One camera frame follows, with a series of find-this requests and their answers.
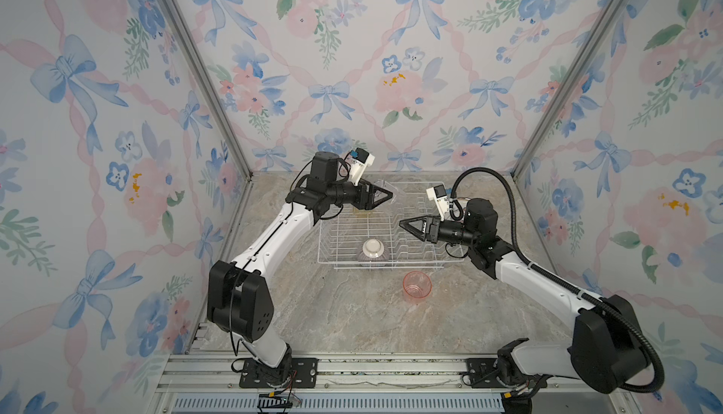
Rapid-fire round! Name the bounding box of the clear glass cup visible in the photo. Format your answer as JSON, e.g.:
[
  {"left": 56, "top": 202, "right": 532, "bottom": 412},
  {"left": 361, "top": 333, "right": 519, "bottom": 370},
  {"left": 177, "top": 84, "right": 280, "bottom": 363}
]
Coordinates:
[{"left": 378, "top": 180, "right": 408, "bottom": 205}]

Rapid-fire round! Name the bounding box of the pink glass cup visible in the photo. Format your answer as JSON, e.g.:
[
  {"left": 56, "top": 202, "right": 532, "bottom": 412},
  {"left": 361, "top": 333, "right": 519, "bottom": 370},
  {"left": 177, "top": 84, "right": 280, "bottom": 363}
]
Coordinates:
[{"left": 402, "top": 270, "right": 432, "bottom": 304}]

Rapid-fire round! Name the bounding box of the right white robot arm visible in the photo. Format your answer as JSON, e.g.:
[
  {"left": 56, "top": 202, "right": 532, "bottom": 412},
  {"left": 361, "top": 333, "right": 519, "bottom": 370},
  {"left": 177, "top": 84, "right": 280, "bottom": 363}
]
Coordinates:
[{"left": 399, "top": 199, "right": 665, "bottom": 398}]

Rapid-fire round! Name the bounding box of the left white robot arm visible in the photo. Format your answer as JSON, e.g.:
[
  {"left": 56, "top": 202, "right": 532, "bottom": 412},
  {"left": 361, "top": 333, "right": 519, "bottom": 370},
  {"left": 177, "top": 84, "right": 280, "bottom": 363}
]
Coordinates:
[{"left": 206, "top": 148, "right": 393, "bottom": 369}]

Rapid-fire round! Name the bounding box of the white ceramic bowl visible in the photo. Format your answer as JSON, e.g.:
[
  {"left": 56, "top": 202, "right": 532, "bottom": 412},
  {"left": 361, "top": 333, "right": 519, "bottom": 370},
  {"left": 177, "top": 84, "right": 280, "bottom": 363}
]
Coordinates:
[{"left": 358, "top": 238, "right": 389, "bottom": 267}]

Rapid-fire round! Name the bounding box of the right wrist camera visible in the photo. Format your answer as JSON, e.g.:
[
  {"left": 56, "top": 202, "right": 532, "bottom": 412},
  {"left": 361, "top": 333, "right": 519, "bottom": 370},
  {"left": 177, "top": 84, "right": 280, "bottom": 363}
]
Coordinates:
[{"left": 426, "top": 184, "right": 451, "bottom": 220}]

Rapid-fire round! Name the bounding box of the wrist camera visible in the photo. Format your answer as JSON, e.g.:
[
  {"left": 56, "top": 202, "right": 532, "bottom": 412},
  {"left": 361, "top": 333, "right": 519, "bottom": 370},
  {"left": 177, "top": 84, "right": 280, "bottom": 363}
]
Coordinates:
[
  {"left": 348, "top": 148, "right": 375, "bottom": 186},
  {"left": 426, "top": 184, "right": 451, "bottom": 220}
]

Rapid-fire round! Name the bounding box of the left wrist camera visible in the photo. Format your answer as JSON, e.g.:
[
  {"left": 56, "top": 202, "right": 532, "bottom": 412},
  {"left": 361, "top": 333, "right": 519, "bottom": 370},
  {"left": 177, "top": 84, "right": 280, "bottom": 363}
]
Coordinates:
[{"left": 348, "top": 148, "right": 375, "bottom": 186}]

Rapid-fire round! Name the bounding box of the white wire dish rack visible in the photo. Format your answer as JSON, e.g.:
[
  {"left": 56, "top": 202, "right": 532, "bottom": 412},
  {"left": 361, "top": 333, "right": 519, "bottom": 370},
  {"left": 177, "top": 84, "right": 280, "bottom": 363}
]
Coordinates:
[{"left": 317, "top": 180, "right": 464, "bottom": 270}]

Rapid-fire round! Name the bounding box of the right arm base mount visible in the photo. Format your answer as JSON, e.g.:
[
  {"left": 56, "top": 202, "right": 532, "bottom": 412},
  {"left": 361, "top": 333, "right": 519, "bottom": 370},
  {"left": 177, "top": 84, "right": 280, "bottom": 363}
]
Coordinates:
[{"left": 461, "top": 338, "right": 549, "bottom": 397}]

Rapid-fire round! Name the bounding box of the black corrugated cable conduit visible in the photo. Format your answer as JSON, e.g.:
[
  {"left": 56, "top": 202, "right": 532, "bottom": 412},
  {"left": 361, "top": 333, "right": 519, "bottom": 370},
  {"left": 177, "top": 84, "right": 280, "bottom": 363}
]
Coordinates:
[{"left": 450, "top": 166, "right": 666, "bottom": 393}]

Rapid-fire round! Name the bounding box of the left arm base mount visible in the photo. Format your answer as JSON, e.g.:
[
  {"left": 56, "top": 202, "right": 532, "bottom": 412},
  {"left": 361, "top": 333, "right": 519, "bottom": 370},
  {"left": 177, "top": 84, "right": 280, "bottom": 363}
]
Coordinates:
[{"left": 232, "top": 350, "right": 319, "bottom": 390}]

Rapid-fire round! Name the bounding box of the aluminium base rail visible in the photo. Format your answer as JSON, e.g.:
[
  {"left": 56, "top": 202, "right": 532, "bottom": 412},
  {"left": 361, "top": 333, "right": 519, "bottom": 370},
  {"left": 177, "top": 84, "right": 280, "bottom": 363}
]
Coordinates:
[{"left": 146, "top": 352, "right": 642, "bottom": 413}]

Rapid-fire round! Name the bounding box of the left aluminium corner post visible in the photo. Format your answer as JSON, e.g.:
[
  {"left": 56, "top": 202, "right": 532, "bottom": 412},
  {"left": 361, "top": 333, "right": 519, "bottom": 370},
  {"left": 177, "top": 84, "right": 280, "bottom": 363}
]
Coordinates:
[{"left": 158, "top": 0, "right": 252, "bottom": 182}]

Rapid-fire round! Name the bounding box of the aluminium corner post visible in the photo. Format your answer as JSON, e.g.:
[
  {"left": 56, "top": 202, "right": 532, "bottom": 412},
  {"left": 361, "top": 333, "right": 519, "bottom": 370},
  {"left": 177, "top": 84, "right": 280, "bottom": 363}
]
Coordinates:
[
  {"left": 510, "top": 0, "right": 629, "bottom": 182},
  {"left": 158, "top": 0, "right": 252, "bottom": 182}
]

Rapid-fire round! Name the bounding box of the right aluminium corner post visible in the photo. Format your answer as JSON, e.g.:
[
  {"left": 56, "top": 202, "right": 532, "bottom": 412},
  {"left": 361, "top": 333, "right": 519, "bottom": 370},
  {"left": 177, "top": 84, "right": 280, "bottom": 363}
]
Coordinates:
[{"left": 510, "top": 0, "right": 629, "bottom": 182}]

